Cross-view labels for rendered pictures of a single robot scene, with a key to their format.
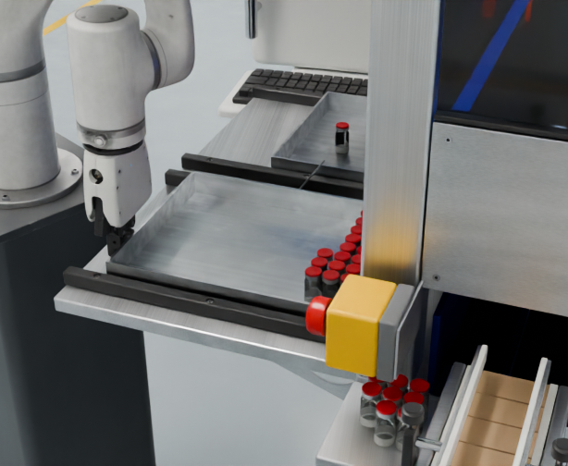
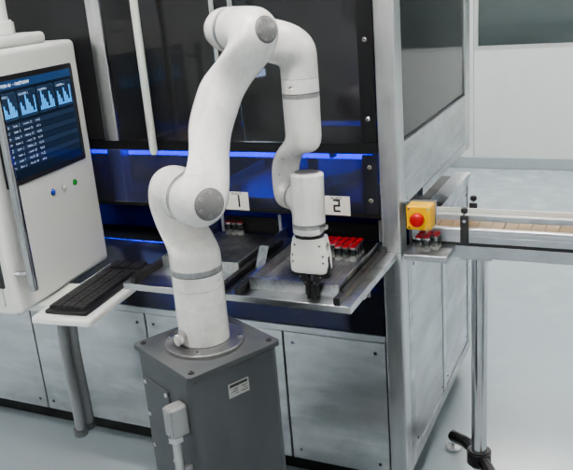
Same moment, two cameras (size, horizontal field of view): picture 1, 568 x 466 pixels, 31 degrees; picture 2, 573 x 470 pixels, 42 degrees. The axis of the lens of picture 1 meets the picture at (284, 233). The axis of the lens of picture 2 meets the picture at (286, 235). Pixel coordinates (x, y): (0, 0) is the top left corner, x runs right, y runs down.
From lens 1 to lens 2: 2.29 m
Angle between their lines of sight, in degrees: 77
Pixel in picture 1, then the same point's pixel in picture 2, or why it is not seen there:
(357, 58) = (62, 277)
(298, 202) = (275, 262)
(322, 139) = not seen: hidden behind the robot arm
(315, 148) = not seen: hidden behind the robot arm
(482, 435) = (447, 223)
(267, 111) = (157, 279)
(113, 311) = (361, 294)
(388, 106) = (399, 142)
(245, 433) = not seen: outside the picture
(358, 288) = (416, 204)
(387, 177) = (400, 167)
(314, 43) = (45, 281)
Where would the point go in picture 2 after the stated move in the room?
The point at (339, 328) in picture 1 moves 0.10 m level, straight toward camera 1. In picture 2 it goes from (431, 212) to (468, 210)
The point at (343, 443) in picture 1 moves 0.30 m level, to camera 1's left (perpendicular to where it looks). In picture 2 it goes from (439, 254) to (454, 294)
